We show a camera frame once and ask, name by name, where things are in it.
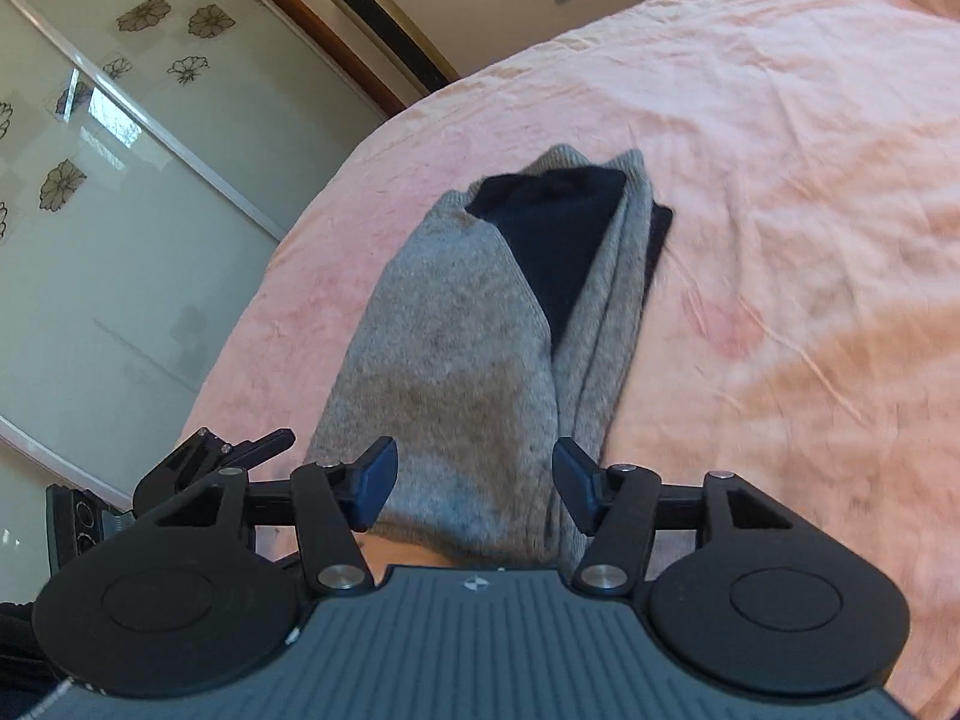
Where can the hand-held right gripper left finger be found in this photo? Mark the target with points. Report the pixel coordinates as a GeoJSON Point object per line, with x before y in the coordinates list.
{"type": "Point", "coordinates": [375, 484]}

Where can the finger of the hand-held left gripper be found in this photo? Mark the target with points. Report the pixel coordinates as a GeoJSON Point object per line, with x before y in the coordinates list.
{"type": "Point", "coordinates": [259, 446]}

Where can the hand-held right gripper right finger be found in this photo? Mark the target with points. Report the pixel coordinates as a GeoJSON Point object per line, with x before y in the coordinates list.
{"type": "Point", "coordinates": [574, 481]}

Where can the grey knit sweater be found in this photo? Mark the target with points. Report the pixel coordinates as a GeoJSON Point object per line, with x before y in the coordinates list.
{"type": "Point", "coordinates": [465, 360]}

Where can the navy blue garment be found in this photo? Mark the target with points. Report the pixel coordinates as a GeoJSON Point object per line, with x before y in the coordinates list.
{"type": "Point", "coordinates": [559, 247]}

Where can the flower print sliding wardrobe door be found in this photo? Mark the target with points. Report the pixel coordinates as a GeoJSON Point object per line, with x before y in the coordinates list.
{"type": "Point", "coordinates": [112, 225]}

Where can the pink bed sheet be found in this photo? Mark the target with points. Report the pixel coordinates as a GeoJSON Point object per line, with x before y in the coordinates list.
{"type": "Point", "coordinates": [787, 202]}

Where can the gold tower fan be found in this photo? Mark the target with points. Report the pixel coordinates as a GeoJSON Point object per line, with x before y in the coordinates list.
{"type": "Point", "coordinates": [382, 22]}

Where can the brown wooden door frame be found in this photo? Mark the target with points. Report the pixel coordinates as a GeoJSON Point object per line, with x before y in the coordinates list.
{"type": "Point", "coordinates": [315, 22]}

